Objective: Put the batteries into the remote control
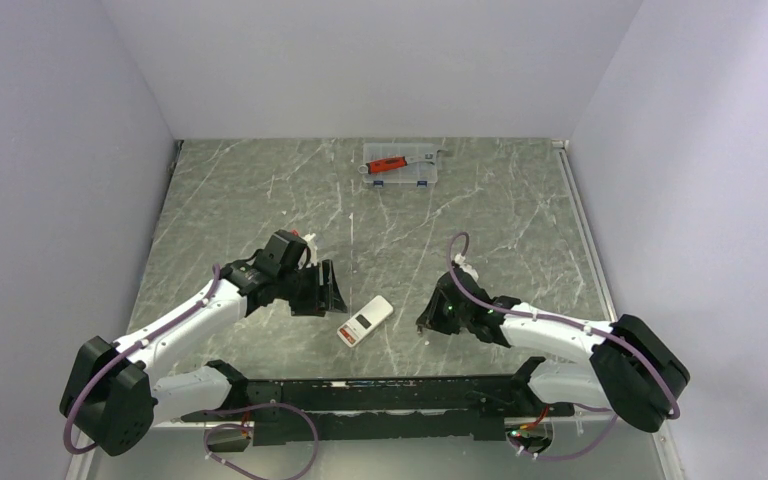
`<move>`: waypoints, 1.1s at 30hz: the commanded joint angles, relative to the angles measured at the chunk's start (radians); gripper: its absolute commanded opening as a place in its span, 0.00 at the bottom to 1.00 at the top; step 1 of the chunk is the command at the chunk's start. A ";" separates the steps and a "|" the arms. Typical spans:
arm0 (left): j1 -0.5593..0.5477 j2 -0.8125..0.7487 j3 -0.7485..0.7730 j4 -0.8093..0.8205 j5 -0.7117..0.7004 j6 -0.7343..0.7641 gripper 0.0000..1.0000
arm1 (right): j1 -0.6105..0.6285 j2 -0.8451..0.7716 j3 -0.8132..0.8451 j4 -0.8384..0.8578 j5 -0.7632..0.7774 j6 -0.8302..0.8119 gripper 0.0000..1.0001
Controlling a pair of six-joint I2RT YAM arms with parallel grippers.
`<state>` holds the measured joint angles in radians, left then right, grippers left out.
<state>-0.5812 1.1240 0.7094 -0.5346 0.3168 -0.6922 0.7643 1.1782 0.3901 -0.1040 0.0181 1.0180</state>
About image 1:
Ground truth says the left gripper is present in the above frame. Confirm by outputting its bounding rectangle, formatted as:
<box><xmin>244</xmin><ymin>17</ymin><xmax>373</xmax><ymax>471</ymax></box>
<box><xmin>277</xmin><ymin>259</ymin><xmax>347</xmax><ymax>316</ymax></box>

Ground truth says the red battery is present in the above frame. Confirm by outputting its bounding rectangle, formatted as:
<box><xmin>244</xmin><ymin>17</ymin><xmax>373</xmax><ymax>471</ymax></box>
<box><xmin>337</xmin><ymin>328</ymin><xmax>356</xmax><ymax>346</ymax></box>

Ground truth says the white remote control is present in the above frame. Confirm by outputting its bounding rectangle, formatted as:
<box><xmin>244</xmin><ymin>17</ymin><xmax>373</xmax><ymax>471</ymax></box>
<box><xmin>337</xmin><ymin>295</ymin><xmax>394</xmax><ymax>348</ymax></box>

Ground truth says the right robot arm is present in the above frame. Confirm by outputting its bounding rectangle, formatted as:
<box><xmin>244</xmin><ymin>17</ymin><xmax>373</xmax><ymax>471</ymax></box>
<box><xmin>416</xmin><ymin>268</ymin><xmax>690</xmax><ymax>433</ymax></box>

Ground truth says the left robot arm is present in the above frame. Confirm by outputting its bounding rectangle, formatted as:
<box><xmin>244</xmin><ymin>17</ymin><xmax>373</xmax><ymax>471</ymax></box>
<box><xmin>59</xmin><ymin>230</ymin><xmax>348</xmax><ymax>456</ymax></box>

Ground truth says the clear plastic organizer box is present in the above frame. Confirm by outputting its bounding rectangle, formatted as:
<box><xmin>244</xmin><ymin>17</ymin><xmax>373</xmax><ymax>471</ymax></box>
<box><xmin>358</xmin><ymin>143</ymin><xmax>444</xmax><ymax>188</ymax></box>

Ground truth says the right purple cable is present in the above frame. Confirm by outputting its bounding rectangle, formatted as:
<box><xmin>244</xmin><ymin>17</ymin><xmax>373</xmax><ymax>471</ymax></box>
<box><xmin>447</xmin><ymin>231</ymin><xmax>682</xmax><ymax>463</ymax></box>

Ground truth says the purple cable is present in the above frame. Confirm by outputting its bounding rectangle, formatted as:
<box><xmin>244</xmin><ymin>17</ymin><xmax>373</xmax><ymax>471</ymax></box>
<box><xmin>62</xmin><ymin>263</ymin><xmax>321</xmax><ymax>480</ymax></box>
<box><xmin>447</xmin><ymin>231</ymin><xmax>682</xmax><ymax>463</ymax></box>

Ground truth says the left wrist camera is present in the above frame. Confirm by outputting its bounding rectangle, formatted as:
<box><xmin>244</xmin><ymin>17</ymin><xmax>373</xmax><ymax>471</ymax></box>
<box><xmin>291</xmin><ymin>230</ymin><xmax>320</xmax><ymax>266</ymax></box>

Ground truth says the black base frame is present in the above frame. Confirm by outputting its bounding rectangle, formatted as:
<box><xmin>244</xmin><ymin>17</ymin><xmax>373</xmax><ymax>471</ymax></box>
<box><xmin>182</xmin><ymin>374</ymin><xmax>605</xmax><ymax>446</ymax></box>

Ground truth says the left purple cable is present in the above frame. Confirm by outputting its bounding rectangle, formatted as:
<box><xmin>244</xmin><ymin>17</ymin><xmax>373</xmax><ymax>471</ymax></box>
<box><xmin>62</xmin><ymin>263</ymin><xmax>321</xmax><ymax>480</ymax></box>

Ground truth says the aluminium rail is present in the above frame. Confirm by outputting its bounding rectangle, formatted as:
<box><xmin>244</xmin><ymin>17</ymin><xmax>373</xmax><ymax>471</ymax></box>
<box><xmin>551</xmin><ymin>140</ymin><xmax>686</xmax><ymax>480</ymax></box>

